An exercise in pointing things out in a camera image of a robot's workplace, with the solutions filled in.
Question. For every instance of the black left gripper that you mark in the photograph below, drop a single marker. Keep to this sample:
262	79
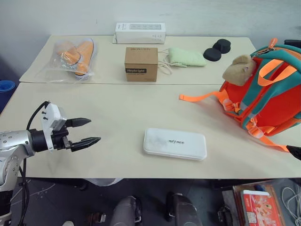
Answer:
58	138

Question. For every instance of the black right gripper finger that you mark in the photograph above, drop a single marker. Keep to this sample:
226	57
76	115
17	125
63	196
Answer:
295	151

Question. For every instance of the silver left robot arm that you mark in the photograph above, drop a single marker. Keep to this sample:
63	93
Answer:
14	143

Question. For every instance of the orange and teal backpack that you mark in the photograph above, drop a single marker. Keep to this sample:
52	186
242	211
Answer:
265	94

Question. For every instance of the white plastic case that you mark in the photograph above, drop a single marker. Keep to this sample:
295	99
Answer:
175	144

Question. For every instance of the black plastic handle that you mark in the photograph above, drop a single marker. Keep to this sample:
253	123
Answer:
292	43

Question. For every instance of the red printed package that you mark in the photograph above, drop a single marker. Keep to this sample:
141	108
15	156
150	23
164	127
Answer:
261	208

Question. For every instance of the clear plastic bag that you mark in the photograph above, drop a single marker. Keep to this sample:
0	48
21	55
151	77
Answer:
68	63

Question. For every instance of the open brown cardboard box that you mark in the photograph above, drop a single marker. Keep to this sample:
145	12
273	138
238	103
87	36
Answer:
237	195

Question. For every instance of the orange slip-on shoe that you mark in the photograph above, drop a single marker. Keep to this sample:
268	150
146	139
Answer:
68	55
85	57

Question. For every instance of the blue round container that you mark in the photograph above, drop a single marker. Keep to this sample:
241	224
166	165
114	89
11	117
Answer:
5	93

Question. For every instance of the dark rounded grey shape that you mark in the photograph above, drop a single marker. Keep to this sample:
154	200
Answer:
183	209
125	210

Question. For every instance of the white printed carton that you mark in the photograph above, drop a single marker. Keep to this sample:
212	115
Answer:
140	33

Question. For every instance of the black round foam disc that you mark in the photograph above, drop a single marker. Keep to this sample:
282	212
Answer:
222	45
212	54

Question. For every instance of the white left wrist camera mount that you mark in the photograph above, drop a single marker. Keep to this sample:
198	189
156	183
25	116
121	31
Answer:
50	115

